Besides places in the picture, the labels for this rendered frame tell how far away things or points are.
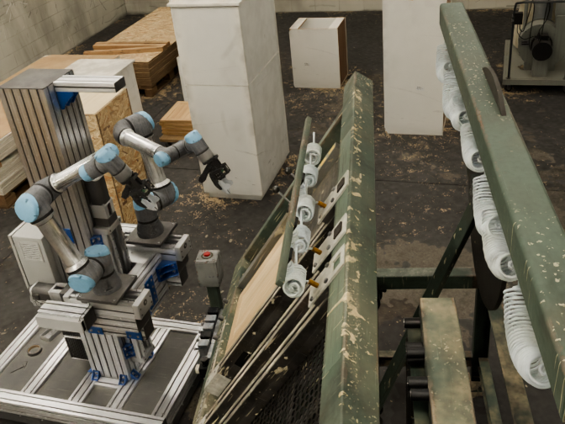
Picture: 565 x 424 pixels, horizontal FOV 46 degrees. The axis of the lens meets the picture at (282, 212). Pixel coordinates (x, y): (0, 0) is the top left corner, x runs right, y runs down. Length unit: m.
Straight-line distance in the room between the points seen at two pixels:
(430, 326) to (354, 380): 0.37
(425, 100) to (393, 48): 0.61
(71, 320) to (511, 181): 2.40
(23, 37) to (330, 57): 4.51
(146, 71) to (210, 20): 3.25
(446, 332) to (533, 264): 0.49
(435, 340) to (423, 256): 3.38
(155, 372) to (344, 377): 2.71
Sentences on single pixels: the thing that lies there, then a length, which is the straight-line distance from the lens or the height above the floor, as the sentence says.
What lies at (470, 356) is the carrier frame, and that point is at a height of 0.18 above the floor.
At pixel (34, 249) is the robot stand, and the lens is 3.72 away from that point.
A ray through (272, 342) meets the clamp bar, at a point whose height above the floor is 1.45.
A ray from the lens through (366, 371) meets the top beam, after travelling 1.60.
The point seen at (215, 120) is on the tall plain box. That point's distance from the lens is 5.72.
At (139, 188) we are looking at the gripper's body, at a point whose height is 1.69.
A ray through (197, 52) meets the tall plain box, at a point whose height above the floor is 1.36.
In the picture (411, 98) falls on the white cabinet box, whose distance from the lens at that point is 6.82.
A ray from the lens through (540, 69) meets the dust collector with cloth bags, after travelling 7.96.
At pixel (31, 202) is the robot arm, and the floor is 1.64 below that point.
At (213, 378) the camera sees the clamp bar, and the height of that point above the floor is 0.99.
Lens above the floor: 3.02
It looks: 32 degrees down
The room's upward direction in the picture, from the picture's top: 7 degrees counter-clockwise
